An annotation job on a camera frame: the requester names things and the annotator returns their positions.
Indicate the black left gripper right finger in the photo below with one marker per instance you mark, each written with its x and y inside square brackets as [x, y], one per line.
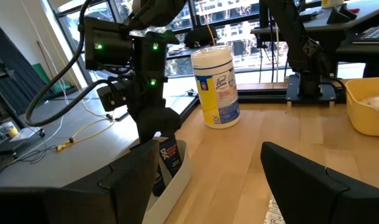
[295, 186]

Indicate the black folded panel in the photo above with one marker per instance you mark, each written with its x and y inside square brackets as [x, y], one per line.
[21, 62]

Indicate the white printed sachet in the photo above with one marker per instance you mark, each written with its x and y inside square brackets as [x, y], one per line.
[274, 214]

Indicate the black bag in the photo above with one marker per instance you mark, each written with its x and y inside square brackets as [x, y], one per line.
[201, 37]

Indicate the navy DSC tube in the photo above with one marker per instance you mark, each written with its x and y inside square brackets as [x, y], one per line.
[159, 183]
[170, 155]

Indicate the yellow plastic bin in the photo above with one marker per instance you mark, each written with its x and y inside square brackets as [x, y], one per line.
[363, 124]

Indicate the clear cotton swab bag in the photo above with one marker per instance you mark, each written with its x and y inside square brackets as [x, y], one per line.
[377, 104]

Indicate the Lysol wipes canister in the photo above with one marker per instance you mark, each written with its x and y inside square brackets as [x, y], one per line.
[217, 93]

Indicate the grey wheeled cart base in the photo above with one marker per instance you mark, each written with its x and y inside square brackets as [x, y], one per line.
[21, 141]

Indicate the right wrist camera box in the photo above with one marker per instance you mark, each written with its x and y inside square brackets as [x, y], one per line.
[111, 96]

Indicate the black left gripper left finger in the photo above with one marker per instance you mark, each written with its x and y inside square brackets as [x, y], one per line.
[133, 180]

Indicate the light grey plastic bin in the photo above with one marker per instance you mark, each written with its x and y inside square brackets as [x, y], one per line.
[176, 193]

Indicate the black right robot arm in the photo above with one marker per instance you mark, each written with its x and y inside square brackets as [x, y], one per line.
[304, 53]

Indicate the black laptop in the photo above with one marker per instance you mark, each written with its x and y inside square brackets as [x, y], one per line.
[376, 32]

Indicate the green mat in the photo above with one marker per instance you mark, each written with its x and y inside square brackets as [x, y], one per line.
[40, 70]

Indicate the small white tub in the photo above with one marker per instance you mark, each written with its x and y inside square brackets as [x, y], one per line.
[10, 129]

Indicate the grey operator desk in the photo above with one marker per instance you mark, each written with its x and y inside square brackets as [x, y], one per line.
[332, 21]

